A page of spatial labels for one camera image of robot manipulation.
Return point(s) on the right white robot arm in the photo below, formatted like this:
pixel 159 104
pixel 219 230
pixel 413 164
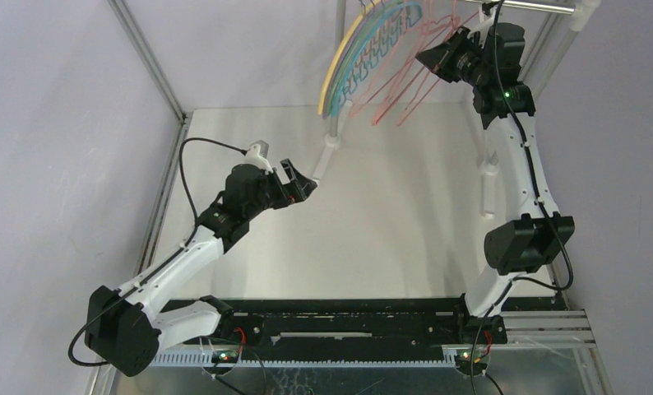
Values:
pixel 535 232

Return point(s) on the pink wire hanger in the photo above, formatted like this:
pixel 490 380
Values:
pixel 433 29
pixel 383 66
pixel 424 84

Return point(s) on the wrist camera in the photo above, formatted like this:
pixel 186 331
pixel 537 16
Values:
pixel 486 14
pixel 256 155

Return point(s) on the teal wavy hanger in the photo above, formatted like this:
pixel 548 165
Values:
pixel 364 54

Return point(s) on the white clothes rack frame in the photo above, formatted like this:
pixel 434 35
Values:
pixel 580 18

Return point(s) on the aluminium frame post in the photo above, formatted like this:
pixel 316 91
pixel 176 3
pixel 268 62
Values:
pixel 146 54
pixel 549 43

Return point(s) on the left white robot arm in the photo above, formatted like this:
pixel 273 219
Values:
pixel 129 326

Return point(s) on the yellow wavy hanger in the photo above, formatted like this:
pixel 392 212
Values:
pixel 341 78

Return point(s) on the red wire hanger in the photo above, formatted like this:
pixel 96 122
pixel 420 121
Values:
pixel 407 84

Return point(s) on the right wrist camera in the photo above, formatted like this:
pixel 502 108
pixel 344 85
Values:
pixel 486 14

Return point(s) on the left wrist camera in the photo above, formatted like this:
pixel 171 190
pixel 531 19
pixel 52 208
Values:
pixel 256 155

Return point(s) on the left aluminium frame post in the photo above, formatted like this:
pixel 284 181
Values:
pixel 146 54

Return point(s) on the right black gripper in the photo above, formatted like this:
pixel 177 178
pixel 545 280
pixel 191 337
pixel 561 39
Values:
pixel 452 59

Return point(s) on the metal hanging rod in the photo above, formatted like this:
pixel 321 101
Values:
pixel 542 6

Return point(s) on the green wavy hanger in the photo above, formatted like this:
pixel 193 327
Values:
pixel 351 60

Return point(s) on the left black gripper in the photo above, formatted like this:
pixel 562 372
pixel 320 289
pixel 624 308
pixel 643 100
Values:
pixel 298 192

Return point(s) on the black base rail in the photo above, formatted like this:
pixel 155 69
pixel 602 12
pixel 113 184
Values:
pixel 357 331

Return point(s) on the right aluminium frame post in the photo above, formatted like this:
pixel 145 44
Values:
pixel 549 43

